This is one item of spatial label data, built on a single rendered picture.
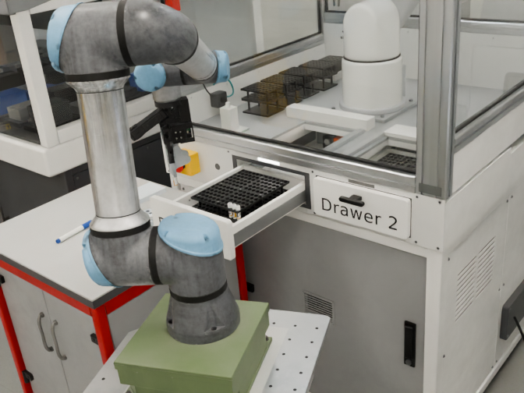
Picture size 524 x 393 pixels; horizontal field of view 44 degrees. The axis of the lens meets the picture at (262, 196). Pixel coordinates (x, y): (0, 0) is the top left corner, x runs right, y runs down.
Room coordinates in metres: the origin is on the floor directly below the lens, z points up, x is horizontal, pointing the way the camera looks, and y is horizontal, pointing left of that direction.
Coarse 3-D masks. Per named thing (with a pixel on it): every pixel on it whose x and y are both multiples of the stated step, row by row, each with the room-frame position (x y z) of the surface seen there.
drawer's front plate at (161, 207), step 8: (152, 200) 1.59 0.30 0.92; (160, 200) 1.57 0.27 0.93; (168, 200) 1.56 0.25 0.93; (152, 208) 1.59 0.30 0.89; (160, 208) 1.57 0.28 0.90; (168, 208) 1.55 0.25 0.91; (176, 208) 1.53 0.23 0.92; (184, 208) 1.51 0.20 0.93; (192, 208) 1.50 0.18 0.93; (152, 216) 1.60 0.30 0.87; (160, 216) 1.57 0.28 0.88; (208, 216) 1.45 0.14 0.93; (216, 216) 1.44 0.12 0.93; (224, 224) 1.41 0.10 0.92; (224, 232) 1.41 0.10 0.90; (232, 232) 1.41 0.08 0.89; (224, 240) 1.42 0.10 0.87; (232, 240) 1.41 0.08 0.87; (224, 248) 1.42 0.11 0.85; (232, 248) 1.41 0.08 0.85; (224, 256) 1.42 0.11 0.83; (232, 256) 1.41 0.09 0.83
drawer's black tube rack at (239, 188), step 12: (228, 180) 1.73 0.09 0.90; (240, 180) 1.72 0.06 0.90; (252, 180) 1.72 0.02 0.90; (264, 180) 1.71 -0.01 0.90; (276, 180) 1.70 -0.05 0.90; (204, 192) 1.67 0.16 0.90; (216, 192) 1.65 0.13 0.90; (228, 192) 1.64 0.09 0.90; (240, 192) 1.63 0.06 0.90; (252, 192) 1.63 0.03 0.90; (264, 192) 1.62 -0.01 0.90; (276, 192) 1.68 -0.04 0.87; (204, 204) 1.64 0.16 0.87; (240, 204) 1.55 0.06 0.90; (252, 204) 1.56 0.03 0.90; (228, 216) 1.55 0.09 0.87
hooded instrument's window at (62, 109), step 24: (0, 24) 2.18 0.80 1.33; (0, 48) 2.20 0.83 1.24; (0, 72) 2.23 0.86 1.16; (48, 72) 2.19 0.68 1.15; (0, 96) 2.26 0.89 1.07; (24, 96) 2.15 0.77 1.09; (48, 96) 2.17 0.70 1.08; (72, 96) 2.24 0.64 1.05; (144, 96) 2.48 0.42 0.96; (0, 120) 2.29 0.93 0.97; (24, 120) 2.18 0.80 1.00; (72, 120) 2.23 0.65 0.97
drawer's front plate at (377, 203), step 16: (320, 192) 1.61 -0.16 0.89; (336, 192) 1.57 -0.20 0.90; (352, 192) 1.54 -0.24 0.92; (368, 192) 1.51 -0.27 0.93; (320, 208) 1.61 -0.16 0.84; (336, 208) 1.57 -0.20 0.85; (352, 208) 1.54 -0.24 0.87; (368, 208) 1.51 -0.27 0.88; (384, 208) 1.47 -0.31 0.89; (400, 208) 1.44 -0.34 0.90; (352, 224) 1.54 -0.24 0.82; (368, 224) 1.51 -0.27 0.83; (384, 224) 1.47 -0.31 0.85; (400, 224) 1.44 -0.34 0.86
